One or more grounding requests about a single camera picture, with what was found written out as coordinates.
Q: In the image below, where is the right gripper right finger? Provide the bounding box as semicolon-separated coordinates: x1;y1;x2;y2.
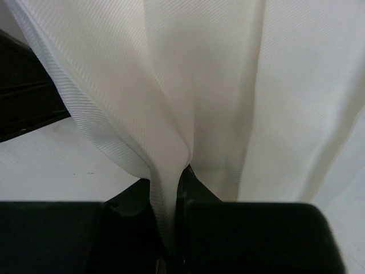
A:
176;167;346;273

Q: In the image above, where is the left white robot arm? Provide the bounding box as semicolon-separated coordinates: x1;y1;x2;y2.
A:
1;30;70;142

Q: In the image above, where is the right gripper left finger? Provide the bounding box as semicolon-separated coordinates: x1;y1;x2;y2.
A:
1;179;161;273

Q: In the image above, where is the white pleated skirt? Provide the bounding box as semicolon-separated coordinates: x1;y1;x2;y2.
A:
6;1;364;253

